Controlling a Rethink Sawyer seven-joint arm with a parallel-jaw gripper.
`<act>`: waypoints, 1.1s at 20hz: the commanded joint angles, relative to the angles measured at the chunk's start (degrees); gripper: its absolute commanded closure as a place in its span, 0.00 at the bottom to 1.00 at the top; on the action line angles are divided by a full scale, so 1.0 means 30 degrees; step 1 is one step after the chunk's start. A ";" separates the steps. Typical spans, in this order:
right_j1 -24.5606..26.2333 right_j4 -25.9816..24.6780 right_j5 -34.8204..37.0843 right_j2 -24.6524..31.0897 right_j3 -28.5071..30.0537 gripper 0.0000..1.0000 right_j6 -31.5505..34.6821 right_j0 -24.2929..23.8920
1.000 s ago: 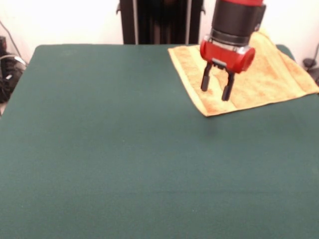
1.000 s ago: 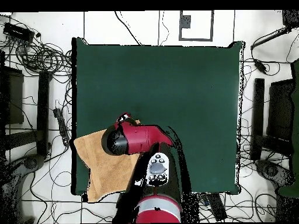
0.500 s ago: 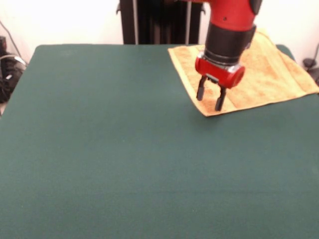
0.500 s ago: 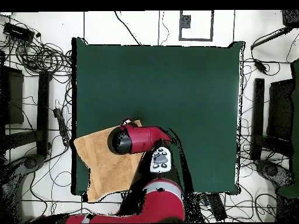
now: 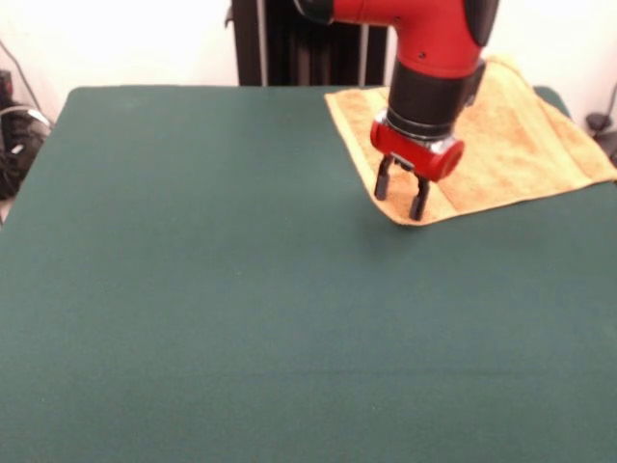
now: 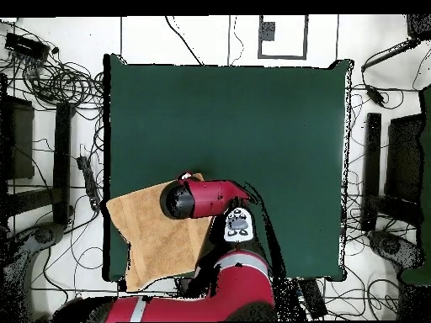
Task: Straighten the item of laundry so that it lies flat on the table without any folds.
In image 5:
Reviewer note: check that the yellow-orange terry towel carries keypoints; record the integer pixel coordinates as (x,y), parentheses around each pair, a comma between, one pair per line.
(506,144)

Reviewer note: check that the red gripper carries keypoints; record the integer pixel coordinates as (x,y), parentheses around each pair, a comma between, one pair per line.
(414,152)

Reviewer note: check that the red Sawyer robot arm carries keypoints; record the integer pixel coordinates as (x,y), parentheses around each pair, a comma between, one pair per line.
(429,58)

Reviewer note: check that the dark green table cloth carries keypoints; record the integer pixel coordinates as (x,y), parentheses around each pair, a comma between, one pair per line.
(241,313)

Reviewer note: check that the dark wheeled stand base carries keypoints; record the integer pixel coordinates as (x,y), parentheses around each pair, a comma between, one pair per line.
(602,130)
(19,144)

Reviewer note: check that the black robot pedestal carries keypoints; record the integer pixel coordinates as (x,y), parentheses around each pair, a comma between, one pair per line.
(313,58)

